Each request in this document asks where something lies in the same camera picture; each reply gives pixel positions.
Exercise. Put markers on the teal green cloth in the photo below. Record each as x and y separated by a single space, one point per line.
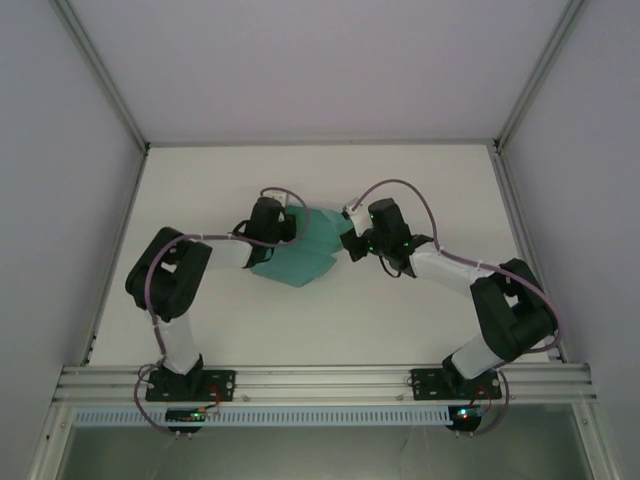
310 250

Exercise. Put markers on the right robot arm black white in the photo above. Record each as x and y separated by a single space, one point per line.
510 310

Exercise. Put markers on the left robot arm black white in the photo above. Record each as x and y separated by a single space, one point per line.
170 280

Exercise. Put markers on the small circuit board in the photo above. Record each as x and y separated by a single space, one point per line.
187 416
465 415

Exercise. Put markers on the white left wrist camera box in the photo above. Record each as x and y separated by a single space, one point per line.
279 198

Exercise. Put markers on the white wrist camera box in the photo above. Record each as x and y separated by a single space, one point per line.
279 198
354 212

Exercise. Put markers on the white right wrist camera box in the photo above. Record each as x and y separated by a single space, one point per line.
354 212

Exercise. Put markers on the aluminium table side rail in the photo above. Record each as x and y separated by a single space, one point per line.
527 255
115 260

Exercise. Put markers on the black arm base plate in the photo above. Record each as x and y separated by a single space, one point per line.
425 385
220 385

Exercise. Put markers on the aluminium mounting rail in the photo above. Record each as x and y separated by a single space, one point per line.
320 382

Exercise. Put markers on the aluminium corner frame post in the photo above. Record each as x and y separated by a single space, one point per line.
104 75
537 75

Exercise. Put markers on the aluminium lower frame post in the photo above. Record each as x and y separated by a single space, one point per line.
50 445
597 440

